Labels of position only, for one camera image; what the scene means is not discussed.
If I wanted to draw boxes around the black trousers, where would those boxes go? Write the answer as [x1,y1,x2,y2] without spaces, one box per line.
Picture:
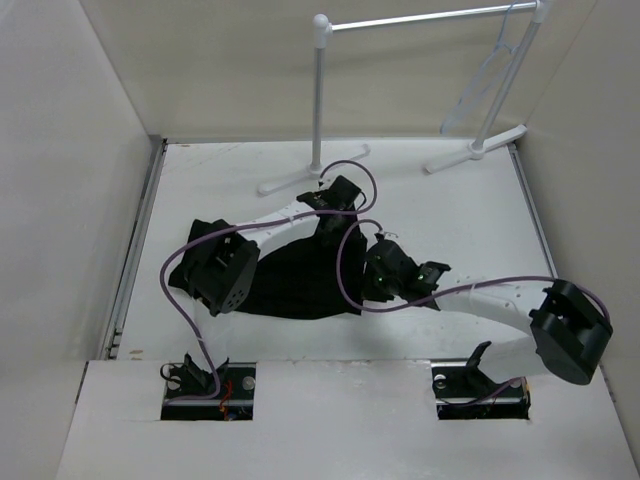
[168,216,367,320]

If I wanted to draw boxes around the light blue clothes hanger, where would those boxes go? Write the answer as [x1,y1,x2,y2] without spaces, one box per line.
[439,1,520,135]

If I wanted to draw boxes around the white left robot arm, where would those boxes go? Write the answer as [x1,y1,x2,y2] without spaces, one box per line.
[159,176,366,399]

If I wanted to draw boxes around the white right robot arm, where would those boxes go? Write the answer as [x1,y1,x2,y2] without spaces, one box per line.
[363,235,613,396]

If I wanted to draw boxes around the white metal clothes rack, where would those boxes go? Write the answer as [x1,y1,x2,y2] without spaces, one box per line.
[257,1,555,196]

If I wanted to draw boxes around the left aluminium table rail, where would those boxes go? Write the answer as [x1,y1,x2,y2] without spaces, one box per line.
[97,135,167,360]

